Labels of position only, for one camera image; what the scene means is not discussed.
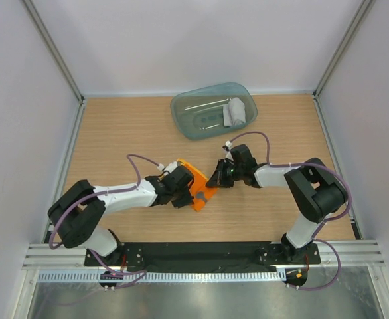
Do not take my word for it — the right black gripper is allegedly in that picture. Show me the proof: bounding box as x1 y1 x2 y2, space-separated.
207 158 244 188

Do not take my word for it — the orange grey towel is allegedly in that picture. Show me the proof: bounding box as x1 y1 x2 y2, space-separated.
177 158 218 212

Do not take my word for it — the grey panda towel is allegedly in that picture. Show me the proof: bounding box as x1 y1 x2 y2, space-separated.
222 98 246 127

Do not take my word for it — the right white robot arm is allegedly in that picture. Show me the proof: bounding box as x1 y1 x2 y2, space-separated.
206 142 351 263

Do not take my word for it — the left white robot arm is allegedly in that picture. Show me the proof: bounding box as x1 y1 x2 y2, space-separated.
47 161 195 266

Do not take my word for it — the teal plastic basin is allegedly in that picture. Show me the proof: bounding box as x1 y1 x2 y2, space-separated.
170 82 258 140

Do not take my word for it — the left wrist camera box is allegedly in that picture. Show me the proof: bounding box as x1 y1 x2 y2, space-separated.
163 161 181 173

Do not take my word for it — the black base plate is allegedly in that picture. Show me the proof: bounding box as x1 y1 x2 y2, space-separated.
102 241 321 274

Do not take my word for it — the slotted cable duct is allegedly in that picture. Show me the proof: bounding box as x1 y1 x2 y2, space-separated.
37 269 286 284

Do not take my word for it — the aluminium frame rail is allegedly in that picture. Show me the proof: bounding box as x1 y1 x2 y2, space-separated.
21 240 386 270

